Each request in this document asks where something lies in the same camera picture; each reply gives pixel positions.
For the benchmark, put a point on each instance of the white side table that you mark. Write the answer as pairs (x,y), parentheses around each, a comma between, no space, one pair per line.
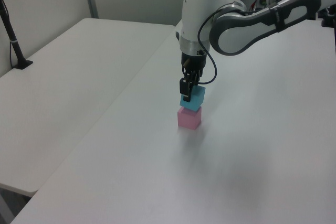
(78,77)

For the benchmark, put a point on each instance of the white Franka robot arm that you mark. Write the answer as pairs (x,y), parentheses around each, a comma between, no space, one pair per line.
(236,32)

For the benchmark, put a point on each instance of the pink foam cube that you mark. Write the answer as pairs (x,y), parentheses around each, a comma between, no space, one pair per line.
(187,120)

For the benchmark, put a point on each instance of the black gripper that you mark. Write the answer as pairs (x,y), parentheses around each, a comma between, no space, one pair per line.
(193,62)

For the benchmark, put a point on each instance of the blue foam cube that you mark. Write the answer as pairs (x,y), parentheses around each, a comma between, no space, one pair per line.
(197,98)

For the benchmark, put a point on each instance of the black camera stand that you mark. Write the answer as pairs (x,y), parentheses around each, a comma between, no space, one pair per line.
(14,45)
(328,18)

